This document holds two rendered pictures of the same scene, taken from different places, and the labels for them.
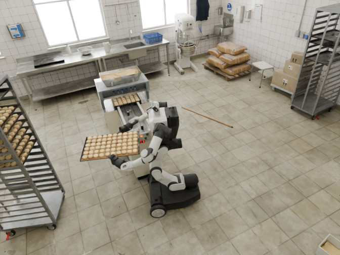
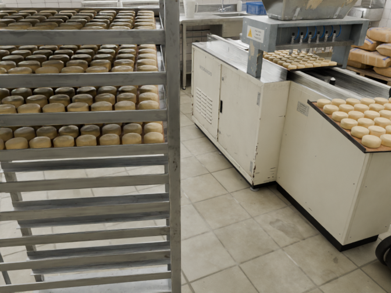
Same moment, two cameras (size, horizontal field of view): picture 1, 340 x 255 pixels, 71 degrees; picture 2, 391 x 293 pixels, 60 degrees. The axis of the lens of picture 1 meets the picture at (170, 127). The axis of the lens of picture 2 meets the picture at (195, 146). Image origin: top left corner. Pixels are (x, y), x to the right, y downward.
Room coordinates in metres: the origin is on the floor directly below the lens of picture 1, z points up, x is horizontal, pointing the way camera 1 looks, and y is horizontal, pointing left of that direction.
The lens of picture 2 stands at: (0.99, 1.44, 1.45)
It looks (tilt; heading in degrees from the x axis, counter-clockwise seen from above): 28 degrees down; 357
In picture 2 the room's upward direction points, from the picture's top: 1 degrees clockwise
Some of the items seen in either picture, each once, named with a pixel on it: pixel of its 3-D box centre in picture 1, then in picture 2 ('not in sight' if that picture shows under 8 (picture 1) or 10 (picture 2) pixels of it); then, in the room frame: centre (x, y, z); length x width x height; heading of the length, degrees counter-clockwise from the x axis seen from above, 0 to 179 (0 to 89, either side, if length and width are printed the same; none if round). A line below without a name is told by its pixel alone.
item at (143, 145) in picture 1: (137, 140); (337, 156); (2.74, 0.48, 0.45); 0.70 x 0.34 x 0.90; 18
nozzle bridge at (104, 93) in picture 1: (124, 92); (301, 45); (3.22, 0.64, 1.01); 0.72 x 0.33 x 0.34; 108
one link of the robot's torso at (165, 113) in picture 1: (164, 123); not in sight; (2.05, 0.06, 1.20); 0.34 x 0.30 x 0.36; 4
